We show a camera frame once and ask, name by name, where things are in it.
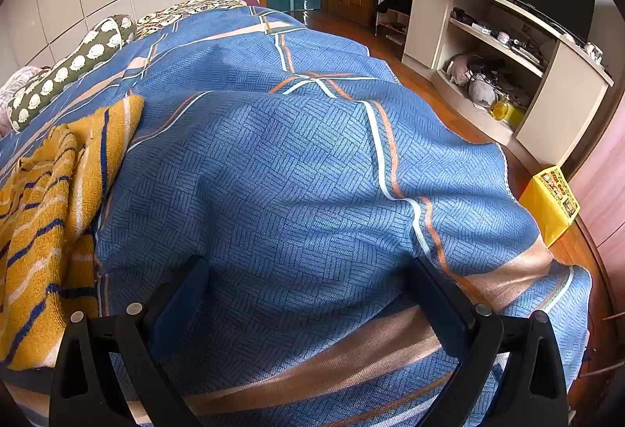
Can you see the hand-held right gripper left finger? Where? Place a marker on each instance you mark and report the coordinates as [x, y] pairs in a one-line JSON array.
[[188, 290]]

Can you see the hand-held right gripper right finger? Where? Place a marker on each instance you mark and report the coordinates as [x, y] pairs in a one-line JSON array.
[[439, 305]]

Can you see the yellow striped knit sweater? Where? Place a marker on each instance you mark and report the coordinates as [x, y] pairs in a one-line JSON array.
[[39, 222]]

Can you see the yellow printed box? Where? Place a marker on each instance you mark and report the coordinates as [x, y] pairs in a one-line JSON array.
[[547, 207]]

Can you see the blue patterned striped blanket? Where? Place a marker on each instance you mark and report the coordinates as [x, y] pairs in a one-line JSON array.
[[293, 163]]

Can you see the reddish wooden cabinet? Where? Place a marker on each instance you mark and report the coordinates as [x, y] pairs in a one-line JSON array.
[[600, 192]]

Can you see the yellow jar on shelf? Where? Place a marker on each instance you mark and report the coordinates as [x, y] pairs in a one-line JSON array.
[[508, 114]]

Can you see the white plastic bag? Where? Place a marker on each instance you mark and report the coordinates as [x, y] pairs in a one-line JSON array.
[[481, 90]]

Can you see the cream television cabinet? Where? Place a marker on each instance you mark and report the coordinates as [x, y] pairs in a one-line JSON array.
[[551, 104]]

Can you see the pale pink bag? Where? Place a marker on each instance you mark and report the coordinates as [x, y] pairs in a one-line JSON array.
[[459, 68]]

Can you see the green shell print pillow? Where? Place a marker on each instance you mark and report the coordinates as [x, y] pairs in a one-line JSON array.
[[73, 63]]

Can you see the pink floral pillow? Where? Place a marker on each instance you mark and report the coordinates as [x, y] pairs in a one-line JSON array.
[[14, 85]]

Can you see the small white figurine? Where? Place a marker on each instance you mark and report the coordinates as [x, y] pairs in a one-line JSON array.
[[593, 50]]

